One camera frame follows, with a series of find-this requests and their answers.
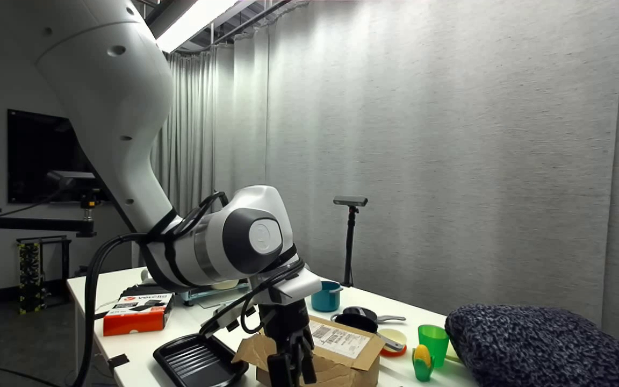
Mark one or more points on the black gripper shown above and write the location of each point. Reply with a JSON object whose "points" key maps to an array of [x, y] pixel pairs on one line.
{"points": [[286, 321]]}

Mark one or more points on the brown cardboard box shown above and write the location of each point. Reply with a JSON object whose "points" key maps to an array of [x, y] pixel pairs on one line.
{"points": [[345, 362]]}

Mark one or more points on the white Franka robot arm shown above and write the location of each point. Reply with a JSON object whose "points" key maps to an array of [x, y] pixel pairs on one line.
{"points": [[109, 108]]}

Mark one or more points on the orange flat box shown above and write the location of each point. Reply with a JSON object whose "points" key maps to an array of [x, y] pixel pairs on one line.
{"points": [[134, 321]]}

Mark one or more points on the small black frying pan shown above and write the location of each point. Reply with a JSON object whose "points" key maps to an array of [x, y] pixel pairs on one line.
{"points": [[358, 319]]}

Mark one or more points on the black ridged grill tray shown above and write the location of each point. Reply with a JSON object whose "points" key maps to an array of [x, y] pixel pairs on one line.
{"points": [[197, 359]]}

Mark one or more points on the small round dish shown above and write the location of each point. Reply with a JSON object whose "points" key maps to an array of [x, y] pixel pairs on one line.
{"points": [[394, 342]]}

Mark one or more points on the white table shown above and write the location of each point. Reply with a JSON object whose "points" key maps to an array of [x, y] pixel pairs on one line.
{"points": [[181, 326]]}

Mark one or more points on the yellow toy in green cup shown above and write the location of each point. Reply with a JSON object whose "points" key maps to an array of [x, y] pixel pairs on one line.
{"points": [[422, 357]]}

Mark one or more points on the green plastic cup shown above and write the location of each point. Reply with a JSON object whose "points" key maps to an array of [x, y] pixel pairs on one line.
{"points": [[434, 342]]}

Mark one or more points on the dark blue speckled cushion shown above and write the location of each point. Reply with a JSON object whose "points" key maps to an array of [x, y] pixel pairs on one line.
{"points": [[537, 351]]}

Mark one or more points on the grey curtain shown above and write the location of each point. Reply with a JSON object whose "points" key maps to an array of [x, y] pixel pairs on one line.
{"points": [[430, 143]]}

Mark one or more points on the black metal rack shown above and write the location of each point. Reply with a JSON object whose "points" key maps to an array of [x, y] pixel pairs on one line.
{"points": [[30, 277]]}

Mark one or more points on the ceiling light strip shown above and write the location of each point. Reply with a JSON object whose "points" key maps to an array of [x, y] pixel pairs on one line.
{"points": [[189, 22]]}

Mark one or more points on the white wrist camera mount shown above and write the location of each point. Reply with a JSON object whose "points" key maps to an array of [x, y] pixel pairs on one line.
{"points": [[302, 284]]}

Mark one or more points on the black camera stand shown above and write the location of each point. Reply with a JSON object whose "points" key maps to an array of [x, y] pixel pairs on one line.
{"points": [[350, 238]]}

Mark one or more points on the black wall monitor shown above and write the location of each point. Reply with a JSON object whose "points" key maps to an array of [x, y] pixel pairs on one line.
{"points": [[37, 157]]}

